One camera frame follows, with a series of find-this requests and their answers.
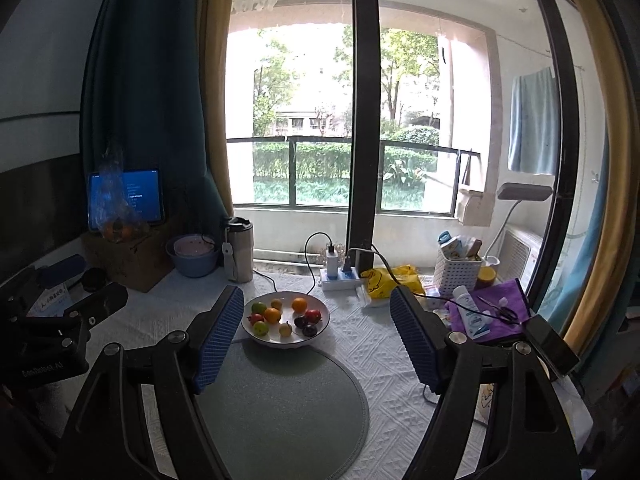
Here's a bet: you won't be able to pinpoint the long black cable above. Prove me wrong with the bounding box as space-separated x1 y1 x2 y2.
346 246 451 308

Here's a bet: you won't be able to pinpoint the black smartphone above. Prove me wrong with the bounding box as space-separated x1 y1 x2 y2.
522 314 581 378

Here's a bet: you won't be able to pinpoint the white desk lamp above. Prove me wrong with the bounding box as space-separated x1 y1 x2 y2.
482 182 553 266

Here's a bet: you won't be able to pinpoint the cardboard box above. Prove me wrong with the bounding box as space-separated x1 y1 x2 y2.
82 220 176 293

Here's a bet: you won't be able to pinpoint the white air conditioner unit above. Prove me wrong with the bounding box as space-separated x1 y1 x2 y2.
495 227 543 286

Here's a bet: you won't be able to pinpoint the clear plastic bag of oranges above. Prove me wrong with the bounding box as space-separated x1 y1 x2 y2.
95 142 151 246

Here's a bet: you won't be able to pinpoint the white printed card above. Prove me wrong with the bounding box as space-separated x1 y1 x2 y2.
27 287 68 317

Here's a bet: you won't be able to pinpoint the black round object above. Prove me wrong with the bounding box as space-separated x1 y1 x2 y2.
82 267 108 292

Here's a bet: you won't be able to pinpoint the balcony railing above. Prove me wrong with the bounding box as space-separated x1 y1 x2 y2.
226 136 481 211

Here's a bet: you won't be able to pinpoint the pink bowl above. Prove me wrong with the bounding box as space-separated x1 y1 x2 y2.
172 236 215 256

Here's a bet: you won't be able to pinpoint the dark window frame post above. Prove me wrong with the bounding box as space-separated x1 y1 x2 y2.
347 0 383 273

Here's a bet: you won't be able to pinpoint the purple cloth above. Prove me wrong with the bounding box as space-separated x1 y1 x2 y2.
445 278 531 341

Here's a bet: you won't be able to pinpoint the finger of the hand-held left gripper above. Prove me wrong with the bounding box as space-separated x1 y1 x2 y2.
0 255 86 311
30 282 129 356

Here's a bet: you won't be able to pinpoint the white woven basket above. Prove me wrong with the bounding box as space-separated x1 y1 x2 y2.
433 247 483 293

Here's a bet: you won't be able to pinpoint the black scissors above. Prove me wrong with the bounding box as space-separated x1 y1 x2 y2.
475 295 521 323

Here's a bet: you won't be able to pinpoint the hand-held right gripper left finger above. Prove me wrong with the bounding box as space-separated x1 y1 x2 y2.
57 285 246 480

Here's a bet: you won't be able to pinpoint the wide yellow curtain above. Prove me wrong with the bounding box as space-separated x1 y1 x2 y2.
565 0 633 341

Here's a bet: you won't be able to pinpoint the white mug with bear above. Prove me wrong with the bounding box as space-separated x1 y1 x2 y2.
475 382 501 423

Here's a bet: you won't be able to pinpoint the looped black cable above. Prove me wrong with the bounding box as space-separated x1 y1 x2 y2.
252 232 333 295

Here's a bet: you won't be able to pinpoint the white plate with dark rim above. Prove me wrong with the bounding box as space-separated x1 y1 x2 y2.
241 291 331 350

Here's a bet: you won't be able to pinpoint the tablet with blue screen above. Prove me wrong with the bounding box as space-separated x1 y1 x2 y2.
88 168 166 231

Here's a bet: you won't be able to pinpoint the white blue tube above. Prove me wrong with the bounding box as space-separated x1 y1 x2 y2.
452 285 492 338

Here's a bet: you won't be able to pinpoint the steel thermos jug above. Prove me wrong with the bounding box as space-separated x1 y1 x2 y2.
223 216 255 283

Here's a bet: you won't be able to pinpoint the light blue hanging towel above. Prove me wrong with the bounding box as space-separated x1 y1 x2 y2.
508 66 560 176

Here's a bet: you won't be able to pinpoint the blue bowl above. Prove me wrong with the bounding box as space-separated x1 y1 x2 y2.
166 234 221 279

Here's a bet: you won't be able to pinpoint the round green placemat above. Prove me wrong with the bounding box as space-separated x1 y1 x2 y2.
192 342 371 480

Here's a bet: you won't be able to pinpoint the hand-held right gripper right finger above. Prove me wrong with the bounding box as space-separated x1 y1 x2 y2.
389 286 583 480

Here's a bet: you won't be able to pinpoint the white power strip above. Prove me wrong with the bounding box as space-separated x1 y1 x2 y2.
320 267 362 292

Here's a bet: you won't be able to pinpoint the narrow yellow curtain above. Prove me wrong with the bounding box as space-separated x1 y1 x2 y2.
197 0 241 221

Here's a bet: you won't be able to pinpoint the teal curtain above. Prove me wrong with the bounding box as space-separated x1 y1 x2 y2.
80 0 226 261

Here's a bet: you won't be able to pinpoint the small blue white carton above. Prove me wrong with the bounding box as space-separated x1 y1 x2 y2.
438 231 463 260

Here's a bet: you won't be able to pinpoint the yellow plastic bag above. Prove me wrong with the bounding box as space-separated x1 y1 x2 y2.
361 264 426 301

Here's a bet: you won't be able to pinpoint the light blue curtain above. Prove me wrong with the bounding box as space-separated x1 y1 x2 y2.
567 200 608 311

